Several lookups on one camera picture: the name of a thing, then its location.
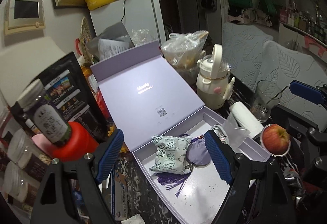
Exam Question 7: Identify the red canister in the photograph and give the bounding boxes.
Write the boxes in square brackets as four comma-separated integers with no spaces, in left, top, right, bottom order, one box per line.
[50,122,99,162]

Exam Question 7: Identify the silver foil bag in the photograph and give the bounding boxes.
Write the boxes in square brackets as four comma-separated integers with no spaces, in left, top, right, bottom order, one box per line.
[283,164,321,197]

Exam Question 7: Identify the blue white medicine box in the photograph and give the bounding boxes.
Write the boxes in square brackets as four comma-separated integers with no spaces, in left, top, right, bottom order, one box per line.
[110,169,128,221]

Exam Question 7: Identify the plastic bag with food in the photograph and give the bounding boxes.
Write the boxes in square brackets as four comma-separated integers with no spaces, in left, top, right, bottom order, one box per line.
[161,30,209,85]

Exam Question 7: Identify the crumpled white tissue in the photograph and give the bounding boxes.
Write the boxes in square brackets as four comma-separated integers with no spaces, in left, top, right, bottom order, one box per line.
[121,214,145,224]

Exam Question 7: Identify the metal bowl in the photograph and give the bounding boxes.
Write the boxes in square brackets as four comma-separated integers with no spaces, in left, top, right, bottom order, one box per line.
[260,126,292,158]

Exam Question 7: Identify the white cartoon water bottle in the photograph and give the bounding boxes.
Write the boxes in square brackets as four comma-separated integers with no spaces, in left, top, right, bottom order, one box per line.
[196,44,235,110]

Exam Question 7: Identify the wall intercom panel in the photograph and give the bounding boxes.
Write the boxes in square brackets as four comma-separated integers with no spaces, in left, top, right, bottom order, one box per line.
[4,0,45,36]

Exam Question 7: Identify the white mini fridge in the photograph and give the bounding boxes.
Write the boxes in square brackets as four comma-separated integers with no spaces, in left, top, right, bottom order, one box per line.
[90,0,166,45]

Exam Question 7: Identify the glass cup with straw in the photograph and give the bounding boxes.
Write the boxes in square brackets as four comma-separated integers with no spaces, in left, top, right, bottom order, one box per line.
[250,80,288,123]

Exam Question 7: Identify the clear zip bag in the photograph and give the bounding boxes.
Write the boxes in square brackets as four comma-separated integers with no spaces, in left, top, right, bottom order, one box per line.
[222,113,250,152]

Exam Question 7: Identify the purple silk drawstring pouch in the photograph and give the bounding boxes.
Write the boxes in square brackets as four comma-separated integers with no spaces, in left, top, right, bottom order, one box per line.
[154,134,211,197]

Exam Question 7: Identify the white charging cable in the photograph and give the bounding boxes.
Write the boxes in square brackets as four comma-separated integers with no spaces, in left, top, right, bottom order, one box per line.
[211,124,232,146]

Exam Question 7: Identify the red apple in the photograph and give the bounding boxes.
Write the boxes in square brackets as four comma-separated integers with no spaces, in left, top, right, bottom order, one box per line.
[262,123,291,156]

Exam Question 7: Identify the white leaf print pouch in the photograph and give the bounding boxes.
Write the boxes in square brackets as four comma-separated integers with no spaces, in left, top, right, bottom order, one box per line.
[149,135,192,175]

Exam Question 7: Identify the lavender gift box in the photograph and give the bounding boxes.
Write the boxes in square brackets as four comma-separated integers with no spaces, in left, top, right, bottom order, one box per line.
[91,41,261,223]

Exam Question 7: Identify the light blue leaf cushion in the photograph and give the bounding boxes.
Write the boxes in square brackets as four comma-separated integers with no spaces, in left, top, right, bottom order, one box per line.
[257,40,327,130]

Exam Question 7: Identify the dark lidded jar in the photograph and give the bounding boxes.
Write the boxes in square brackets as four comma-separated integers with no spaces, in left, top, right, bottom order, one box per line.
[17,79,72,146]

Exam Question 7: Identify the black printed pouch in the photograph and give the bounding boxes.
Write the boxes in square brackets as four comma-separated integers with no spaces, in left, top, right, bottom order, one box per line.
[32,52,108,143]

